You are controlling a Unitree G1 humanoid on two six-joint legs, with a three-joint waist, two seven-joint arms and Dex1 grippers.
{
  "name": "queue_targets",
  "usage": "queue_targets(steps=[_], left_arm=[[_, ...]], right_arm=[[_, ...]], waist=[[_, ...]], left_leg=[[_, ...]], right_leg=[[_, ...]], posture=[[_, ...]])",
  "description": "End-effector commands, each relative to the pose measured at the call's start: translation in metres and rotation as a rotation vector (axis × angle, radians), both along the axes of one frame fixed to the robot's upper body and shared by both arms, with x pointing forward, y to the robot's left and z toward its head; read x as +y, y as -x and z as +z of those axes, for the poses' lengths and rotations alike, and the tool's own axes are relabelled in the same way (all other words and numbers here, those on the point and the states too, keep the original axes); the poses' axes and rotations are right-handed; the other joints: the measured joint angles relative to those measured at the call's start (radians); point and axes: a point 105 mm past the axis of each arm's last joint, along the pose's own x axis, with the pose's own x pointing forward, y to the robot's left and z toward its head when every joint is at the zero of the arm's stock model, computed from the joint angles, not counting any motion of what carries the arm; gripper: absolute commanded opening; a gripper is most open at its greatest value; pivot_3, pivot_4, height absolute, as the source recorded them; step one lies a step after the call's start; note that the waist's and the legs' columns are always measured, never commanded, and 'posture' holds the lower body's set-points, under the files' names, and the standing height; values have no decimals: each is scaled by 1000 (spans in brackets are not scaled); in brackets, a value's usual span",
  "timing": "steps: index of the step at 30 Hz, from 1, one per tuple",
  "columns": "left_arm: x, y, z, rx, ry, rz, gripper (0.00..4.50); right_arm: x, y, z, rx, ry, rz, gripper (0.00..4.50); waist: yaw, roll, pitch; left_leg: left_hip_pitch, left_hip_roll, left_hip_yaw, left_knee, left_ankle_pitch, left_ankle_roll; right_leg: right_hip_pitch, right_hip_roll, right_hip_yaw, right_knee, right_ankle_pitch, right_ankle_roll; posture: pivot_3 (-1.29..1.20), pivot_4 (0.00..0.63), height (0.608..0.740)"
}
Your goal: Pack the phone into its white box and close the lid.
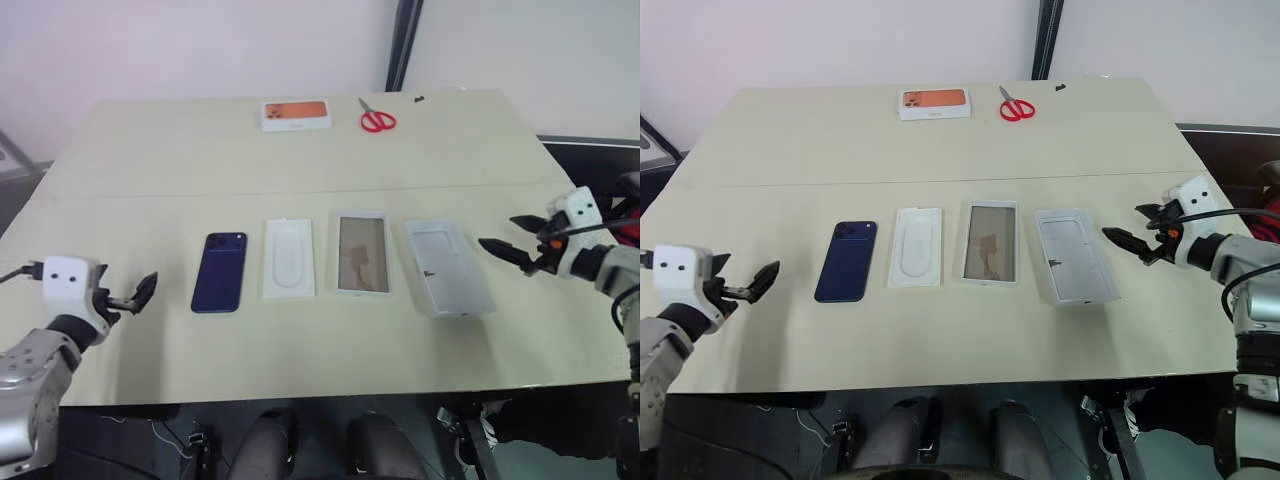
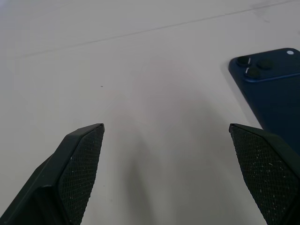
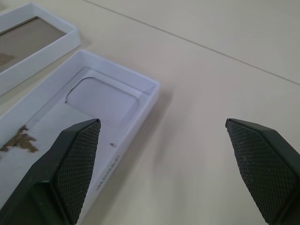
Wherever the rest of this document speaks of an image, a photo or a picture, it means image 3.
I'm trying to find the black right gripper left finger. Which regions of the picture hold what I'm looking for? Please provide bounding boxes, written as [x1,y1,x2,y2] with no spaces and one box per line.
[0,118,101,225]

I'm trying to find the white box lid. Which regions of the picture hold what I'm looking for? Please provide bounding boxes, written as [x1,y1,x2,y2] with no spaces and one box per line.
[0,2,81,96]

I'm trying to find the white phone box base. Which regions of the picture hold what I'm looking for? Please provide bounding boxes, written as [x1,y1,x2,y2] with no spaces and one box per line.
[0,49,161,225]

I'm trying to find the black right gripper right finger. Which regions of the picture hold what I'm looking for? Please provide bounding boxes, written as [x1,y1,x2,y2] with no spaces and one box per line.
[225,118,300,225]

